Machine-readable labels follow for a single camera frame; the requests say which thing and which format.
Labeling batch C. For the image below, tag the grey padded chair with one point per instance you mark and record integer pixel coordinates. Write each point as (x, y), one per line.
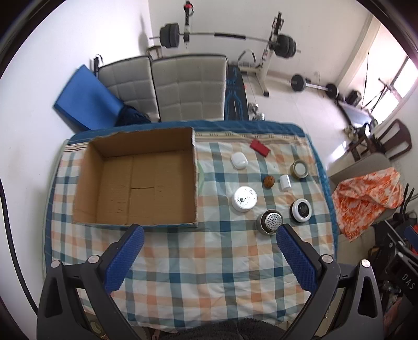
(190, 87)
(131, 81)

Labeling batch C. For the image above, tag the olive jar lid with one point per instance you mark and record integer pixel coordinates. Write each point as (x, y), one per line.
(299, 169)

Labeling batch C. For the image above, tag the white oval earbud case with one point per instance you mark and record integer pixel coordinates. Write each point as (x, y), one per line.
(239, 160)

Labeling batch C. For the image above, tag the white round jar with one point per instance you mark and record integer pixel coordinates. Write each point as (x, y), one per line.
(244, 199)

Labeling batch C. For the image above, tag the blue yoga mat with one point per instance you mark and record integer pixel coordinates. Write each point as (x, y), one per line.
(87, 102)

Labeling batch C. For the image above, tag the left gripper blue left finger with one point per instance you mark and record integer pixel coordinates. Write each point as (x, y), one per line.
(119, 257)

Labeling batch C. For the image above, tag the plaid checkered tablecloth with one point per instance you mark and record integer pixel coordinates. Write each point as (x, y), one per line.
(224, 268)

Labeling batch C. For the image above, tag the small barbell on floor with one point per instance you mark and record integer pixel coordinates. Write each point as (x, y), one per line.
(300, 83)

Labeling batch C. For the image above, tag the barbell on rack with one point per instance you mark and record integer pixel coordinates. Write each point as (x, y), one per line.
(283, 45)

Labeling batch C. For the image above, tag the brown walnut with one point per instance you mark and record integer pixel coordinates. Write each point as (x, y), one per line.
(269, 182)

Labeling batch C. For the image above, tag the red card case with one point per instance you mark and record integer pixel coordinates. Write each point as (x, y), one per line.
(260, 148)

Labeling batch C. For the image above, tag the open cardboard box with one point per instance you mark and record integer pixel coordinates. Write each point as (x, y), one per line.
(148, 178)

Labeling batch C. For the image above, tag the dumbbell on floor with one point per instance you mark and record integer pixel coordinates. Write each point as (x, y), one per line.
(254, 112)

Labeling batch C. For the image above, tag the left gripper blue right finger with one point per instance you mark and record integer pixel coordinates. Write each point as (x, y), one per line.
(300, 255)

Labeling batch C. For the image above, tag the grey padded chair right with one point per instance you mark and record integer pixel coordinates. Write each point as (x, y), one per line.
(190, 87)

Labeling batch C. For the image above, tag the dark wooden chair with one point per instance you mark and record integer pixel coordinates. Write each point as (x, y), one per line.
(396, 135)

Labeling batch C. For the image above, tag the small white cylinder cap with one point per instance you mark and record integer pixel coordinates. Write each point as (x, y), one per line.
(285, 182)

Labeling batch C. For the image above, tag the metal perforated cup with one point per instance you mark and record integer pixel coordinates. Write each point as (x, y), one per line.
(269, 222)

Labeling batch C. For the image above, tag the black white cosmetic compact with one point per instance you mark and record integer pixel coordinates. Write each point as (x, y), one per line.
(301, 210)

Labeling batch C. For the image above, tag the grey padded chair left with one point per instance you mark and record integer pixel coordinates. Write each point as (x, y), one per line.
(131, 81)

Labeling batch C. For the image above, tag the orange patterned cloth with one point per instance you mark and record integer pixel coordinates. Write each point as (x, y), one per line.
(360, 200)

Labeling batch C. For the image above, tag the beige armchair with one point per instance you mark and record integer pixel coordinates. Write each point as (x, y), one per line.
(351, 252)

